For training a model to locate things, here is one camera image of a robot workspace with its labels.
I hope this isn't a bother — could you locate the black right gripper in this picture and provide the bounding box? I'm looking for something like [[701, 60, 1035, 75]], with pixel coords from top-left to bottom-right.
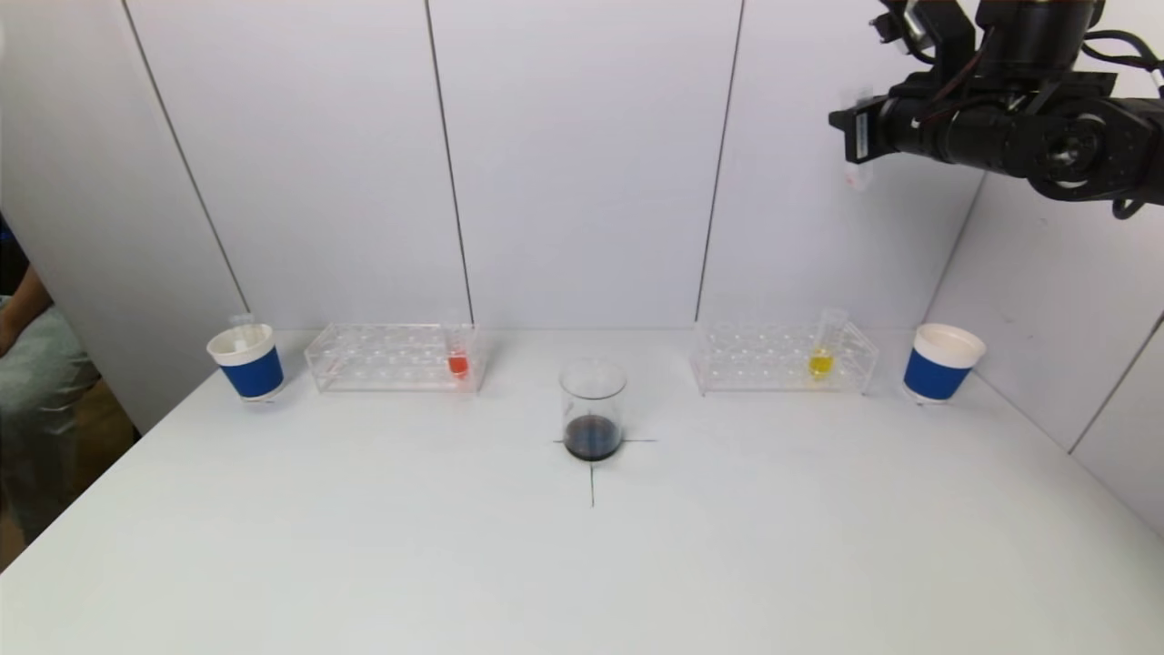
[[828, 95, 949, 164]]

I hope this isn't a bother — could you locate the test tube with red pigment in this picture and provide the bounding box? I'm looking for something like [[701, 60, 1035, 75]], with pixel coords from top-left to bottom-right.
[[841, 86, 876, 192], [440, 309, 473, 382]]

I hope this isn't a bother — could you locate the bare person forearm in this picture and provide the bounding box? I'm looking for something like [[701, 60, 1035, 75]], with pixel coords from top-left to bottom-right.
[[0, 267, 51, 358]]

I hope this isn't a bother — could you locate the test tube with yellow pigment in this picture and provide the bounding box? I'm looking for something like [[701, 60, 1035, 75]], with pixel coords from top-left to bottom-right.
[[808, 307, 849, 381]]

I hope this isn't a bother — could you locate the clear acrylic test tube rack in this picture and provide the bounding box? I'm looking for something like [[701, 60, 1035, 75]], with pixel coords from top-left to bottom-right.
[[690, 319, 882, 398], [304, 322, 484, 395]]

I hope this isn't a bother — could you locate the clear glass beaker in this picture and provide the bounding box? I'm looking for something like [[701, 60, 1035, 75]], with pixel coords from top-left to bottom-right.
[[558, 358, 629, 464]]

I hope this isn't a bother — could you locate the blue and white paper cup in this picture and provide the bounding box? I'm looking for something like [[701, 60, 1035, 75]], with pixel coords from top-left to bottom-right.
[[206, 323, 286, 404], [902, 323, 988, 405]]

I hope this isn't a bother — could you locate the grey crinkled plastic cover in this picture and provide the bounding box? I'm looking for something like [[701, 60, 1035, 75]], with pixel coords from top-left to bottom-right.
[[0, 305, 103, 547]]

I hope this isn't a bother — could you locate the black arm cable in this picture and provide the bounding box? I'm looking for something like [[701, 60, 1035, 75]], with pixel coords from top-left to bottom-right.
[[1082, 27, 1164, 221]]

